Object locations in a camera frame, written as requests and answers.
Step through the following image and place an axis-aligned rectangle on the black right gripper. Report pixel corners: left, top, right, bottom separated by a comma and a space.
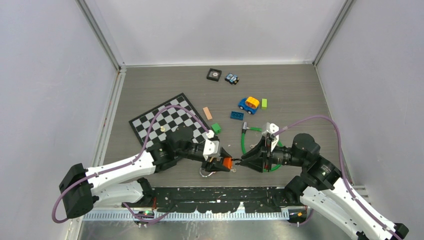
239, 134, 306, 172

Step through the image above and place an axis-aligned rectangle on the orange black padlock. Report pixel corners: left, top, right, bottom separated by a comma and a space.
222, 157, 241, 169

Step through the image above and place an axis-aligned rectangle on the green cable lock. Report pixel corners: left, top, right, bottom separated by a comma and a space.
240, 121, 284, 173

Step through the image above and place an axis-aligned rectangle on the brass padlock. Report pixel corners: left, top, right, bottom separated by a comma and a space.
199, 167, 217, 178

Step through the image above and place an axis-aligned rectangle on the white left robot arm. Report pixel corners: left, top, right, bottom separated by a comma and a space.
58, 127, 233, 219

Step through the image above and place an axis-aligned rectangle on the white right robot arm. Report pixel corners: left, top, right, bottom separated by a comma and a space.
239, 133, 409, 240

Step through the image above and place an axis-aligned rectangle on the black white chessboard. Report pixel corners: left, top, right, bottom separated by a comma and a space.
128, 92, 210, 149

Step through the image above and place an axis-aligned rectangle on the green toy brick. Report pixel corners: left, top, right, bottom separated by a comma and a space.
211, 123, 222, 134

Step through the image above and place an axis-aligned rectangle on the small wooden block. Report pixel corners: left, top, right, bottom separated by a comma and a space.
203, 107, 213, 120

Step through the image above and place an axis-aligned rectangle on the blue toy brick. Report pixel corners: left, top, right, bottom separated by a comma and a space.
230, 111, 244, 121

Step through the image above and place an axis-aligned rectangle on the blue yellow toy car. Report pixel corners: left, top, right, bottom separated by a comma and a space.
237, 96, 260, 115

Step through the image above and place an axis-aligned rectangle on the lime green block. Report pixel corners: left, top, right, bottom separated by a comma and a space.
261, 98, 268, 110

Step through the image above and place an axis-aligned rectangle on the black square box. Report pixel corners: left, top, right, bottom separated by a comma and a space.
206, 68, 222, 82

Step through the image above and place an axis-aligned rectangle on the blue owl toy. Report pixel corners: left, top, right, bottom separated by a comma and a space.
224, 73, 240, 85

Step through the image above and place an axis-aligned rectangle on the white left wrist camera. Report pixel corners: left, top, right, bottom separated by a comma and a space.
202, 130, 221, 161

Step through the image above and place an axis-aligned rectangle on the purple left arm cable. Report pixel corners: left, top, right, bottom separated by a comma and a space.
51, 104, 213, 224

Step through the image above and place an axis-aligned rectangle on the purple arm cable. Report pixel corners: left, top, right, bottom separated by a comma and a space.
51, 104, 213, 224
274, 114, 403, 240

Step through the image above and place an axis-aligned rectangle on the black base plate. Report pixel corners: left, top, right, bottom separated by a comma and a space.
128, 186, 310, 214

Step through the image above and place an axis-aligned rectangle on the aluminium frame rail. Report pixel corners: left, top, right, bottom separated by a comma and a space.
90, 65, 127, 167

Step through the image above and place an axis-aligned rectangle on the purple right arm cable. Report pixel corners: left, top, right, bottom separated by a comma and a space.
274, 114, 403, 240

